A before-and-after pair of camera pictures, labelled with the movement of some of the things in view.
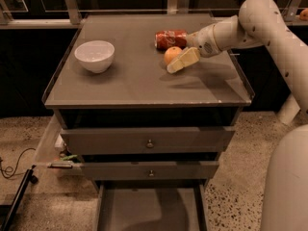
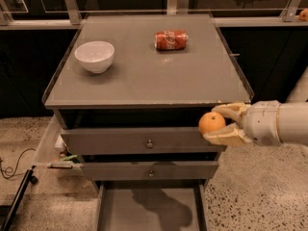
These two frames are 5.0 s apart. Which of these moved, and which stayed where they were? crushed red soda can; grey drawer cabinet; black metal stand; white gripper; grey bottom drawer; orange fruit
Moved: orange fruit; white gripper
Stayed: black metal stand; grey bottom drawer; crushed red soda can; grey drawer cabinet
